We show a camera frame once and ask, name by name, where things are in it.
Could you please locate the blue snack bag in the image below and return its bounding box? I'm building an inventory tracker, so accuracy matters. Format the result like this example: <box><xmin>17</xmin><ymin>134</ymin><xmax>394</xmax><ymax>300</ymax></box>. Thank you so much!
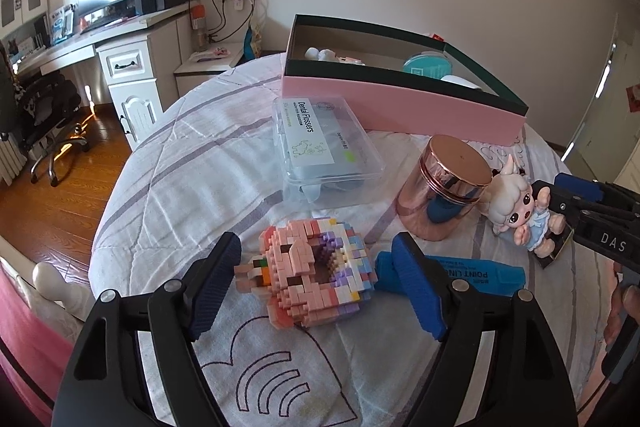
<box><xmin>242</xmin><ymin>24</ymin><xmax>265</xmax><ymax>62</ymax></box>

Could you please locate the pink box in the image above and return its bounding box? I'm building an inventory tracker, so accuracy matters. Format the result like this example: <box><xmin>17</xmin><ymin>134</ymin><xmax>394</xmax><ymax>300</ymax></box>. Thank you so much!
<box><xmin>281</xmin><ymin>14</ymin><xmax>530</xmax><ymax>149</ymax></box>

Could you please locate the blue boxed item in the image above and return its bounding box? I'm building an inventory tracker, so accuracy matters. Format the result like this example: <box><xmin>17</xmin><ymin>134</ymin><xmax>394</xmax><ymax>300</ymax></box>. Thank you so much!
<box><xmin>49</xmin><ymin>7</ymin><xmax>76</xmax><ymax>45</ymax></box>

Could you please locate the black power cable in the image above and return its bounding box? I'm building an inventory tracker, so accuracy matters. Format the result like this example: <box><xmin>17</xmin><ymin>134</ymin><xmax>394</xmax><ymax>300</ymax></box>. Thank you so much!
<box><xmin>206</xmin><ymin>0</ymin><xmax>257</xmax><ymax>44</ymax></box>

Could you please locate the blue highlighter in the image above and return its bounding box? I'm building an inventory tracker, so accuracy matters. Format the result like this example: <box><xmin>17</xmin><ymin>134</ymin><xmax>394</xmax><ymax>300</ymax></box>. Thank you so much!
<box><xmin>375</xmin><ymin>251</ymin><xmax>526</xmax><ymax>296</ymax></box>

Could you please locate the white desk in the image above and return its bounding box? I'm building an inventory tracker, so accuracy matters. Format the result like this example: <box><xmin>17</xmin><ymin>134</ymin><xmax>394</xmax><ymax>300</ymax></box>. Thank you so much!
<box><xmin>10</xmin><ymin>2</ymin><xmax>201</xmax><ymax>152</ymax></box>

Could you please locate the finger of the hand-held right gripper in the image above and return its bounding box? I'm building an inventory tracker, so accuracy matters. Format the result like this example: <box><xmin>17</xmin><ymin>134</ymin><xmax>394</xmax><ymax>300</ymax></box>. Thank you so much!
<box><xmin>530</xmin><ymin>180</ymin><xmax>597</xmax><ymax>234</ymax></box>
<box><xmin>553</xmin><ymin>173</ymin><xmax>640</xmax><ymax>214</ymax></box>

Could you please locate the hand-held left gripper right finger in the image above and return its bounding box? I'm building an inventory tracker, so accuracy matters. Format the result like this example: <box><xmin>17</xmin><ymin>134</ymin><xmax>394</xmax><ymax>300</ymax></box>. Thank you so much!
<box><xmin>391</xmin><ymin>232</ymin><xmax>578</xmax><ymax>427</ymax></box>

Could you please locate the orange-capped bottle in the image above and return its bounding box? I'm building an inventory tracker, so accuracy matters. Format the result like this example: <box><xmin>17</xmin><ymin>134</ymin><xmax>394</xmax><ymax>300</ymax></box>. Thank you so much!
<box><xmin>190</xmin><ymin>4</ymin><xmax>208</xmax><ymax>52</ymax></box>

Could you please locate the black office chair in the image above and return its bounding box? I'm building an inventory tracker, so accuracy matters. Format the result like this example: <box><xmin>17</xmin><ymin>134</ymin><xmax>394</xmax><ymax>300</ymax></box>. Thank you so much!
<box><xmin>0</xmin><ymin>42</ymin><xmax>93</xmax><ymax>186</ymax></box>

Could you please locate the pink bedsheet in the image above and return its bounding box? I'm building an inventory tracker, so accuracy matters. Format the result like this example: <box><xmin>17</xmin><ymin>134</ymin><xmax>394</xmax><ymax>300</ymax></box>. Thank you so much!
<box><xmin>0</xmin><ymin>289</ymin><xmax>76</xmax><ymax>427</ymax></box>

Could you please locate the small doll figure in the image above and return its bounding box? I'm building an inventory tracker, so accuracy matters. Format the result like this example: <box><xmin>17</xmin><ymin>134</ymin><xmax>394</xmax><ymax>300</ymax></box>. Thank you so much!
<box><xmin>487</xmin><ymin>154</ymin><xmax>574</xmax><ymax>261</ymax></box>

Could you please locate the clear dental floss box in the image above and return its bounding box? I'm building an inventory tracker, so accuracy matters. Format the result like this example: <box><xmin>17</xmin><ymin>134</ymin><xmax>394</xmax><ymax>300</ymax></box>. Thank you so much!
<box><xmin>272</xmin><ymin>95</ymin><xmax>389</xmax><ymax>208</ymax></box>

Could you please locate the rose gold jar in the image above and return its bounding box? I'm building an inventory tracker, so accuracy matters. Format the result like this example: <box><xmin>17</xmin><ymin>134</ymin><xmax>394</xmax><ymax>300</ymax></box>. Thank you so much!
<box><xmin>395</xmin><ymin>134</ymin><xmax>494</xmax><ymax>242</ymax></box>

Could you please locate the teal clear case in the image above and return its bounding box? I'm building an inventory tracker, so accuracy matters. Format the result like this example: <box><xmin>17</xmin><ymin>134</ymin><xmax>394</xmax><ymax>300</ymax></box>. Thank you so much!
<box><xmin>402</xmin><ymin>51</ymin><xmax>454</xmax><ymax>80</ymax></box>

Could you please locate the pink block toy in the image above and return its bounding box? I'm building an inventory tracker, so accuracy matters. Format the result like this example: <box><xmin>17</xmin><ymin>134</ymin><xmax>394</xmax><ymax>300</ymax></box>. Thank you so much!
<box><xmin>234</xmin><ymin>217</ymin><xmax>376</xmax><ymax>329</ymax></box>

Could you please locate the white radiator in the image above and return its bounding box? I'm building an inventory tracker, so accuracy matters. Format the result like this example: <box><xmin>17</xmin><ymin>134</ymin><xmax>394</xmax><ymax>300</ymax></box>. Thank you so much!
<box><xmin>0</xmin><ymin>132</ymin><xmax>27</xmax><ymax>186</ymax></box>

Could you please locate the person's right hand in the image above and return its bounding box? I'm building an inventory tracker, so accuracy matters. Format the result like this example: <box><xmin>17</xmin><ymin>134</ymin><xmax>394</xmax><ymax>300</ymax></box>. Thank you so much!
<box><xmin>607</xmin><ymin>286</ymin><xmax>640</xmax><ymax>349</ymax></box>

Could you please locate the black card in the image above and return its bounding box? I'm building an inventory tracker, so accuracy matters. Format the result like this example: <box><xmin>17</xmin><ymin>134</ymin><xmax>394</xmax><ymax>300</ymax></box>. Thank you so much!
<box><xmin>536</xmin><ymin>227</ymin><xmax>574</xmax><ymax>271</ymax></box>

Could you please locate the white bed frame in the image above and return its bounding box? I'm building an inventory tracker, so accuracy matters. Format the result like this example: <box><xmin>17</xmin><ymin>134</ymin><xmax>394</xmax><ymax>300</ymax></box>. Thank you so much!
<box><xmin>0</xmin><ymin>234</ymin><xmax>97</xmax><ymax>324</ymax></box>

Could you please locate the low black-topped cabinet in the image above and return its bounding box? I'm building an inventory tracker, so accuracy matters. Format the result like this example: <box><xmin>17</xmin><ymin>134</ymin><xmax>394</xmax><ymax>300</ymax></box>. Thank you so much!
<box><xmin>174</xmin><ymin>51</ymin><xmax>288</xmax><ymax>88</ymax></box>

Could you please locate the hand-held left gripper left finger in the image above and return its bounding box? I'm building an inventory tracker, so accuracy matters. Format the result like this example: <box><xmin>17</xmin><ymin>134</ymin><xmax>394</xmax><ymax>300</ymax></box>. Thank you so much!
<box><xmin>50</xmin><ymin>232</ymin><xmax>242</xmax><ymax>427</ymax></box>

